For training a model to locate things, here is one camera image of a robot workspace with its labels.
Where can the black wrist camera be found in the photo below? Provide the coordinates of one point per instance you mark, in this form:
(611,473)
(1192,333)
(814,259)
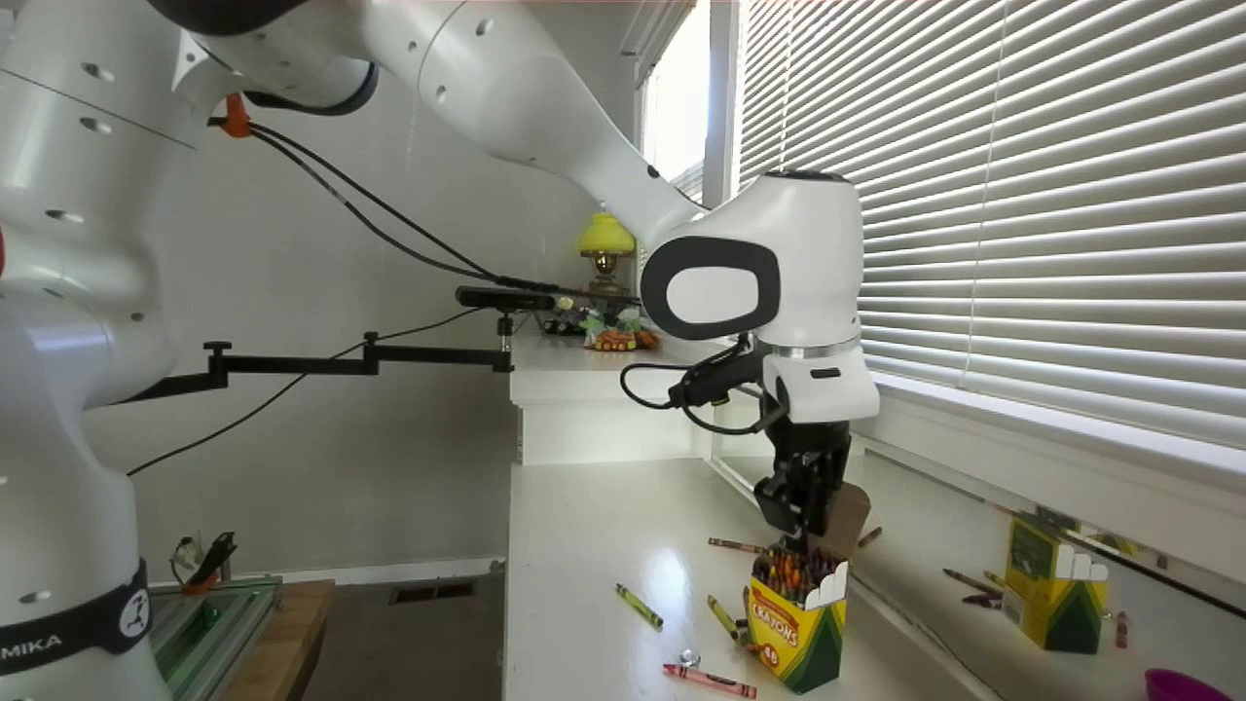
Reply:
(724,377)

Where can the small dark toy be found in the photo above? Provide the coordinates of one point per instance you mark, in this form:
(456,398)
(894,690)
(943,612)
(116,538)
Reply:
(564,327)

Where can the clear glass bead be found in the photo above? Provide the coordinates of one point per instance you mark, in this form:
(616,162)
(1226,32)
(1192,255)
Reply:
(687,659)

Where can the yellow green crayon box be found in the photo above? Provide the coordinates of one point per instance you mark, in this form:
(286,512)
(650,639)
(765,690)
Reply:
(783,635)

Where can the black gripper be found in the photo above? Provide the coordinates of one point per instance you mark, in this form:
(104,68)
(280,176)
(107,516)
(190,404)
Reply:
(813,450)

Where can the white cabinet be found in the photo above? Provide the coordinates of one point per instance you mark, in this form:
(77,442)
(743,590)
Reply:
(586,413)

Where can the yellow crayon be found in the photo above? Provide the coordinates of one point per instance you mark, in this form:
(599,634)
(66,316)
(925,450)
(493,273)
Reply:
(724,612)

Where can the green glass tray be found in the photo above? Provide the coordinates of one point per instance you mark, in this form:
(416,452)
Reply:
(217,635)

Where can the yellow toy lamp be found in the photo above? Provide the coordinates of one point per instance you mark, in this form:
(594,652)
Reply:
(604,236)

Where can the floor vent grille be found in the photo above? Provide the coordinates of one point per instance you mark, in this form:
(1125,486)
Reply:
(432,593)

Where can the red crayon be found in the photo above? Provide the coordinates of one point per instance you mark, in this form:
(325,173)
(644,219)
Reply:
(705,680)

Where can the black red clamp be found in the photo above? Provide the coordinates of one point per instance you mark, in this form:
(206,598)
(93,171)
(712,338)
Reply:
(211,556)

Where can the orange toy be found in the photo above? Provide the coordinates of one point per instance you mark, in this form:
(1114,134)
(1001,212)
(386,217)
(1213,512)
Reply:
(626,342)

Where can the lime green crayon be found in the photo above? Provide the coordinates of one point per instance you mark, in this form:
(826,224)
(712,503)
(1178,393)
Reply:
(642,604)

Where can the large white window blind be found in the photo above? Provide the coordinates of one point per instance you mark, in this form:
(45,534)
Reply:
(1039,195)

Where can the black stereo camera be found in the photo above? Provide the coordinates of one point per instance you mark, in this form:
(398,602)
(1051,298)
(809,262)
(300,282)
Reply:
(507,298)

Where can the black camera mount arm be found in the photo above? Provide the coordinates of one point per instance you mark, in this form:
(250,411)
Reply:
(298,364)

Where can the wooden bench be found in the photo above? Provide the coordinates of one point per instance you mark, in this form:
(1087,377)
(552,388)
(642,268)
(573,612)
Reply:
(280,650)

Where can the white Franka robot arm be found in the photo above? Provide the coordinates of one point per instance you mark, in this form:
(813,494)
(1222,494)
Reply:
(520,79)

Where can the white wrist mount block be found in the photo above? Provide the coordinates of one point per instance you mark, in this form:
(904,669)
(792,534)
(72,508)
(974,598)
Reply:
(830,393)

